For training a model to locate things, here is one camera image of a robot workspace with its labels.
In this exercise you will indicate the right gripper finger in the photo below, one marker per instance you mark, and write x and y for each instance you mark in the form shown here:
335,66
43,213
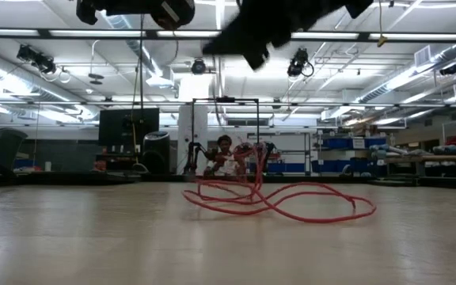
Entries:
257,59
251,27

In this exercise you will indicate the yellow hanging tag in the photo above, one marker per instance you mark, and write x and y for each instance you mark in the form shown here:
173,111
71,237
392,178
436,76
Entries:
381,40

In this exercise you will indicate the black overhead light beam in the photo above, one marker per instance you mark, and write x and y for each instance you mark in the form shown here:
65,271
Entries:
44,33

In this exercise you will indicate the person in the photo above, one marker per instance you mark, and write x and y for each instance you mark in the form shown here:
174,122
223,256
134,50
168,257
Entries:
224,142

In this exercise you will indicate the black monitor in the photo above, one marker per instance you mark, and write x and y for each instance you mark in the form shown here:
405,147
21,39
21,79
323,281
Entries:
129,126

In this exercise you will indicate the shelf with blue bins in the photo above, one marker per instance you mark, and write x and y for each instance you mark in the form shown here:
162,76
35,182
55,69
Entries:
348,142

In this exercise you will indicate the blue grey office chair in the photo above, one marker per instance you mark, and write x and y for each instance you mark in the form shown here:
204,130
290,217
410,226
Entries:
4,146

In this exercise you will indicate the wooden workbench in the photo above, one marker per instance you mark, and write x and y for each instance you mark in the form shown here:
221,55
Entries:
441,159

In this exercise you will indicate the black overhead camera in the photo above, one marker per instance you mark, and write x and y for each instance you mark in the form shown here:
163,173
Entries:
198,66
299,63
38,59

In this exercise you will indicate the black gantry frame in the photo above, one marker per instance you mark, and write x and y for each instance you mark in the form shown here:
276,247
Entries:
257,118

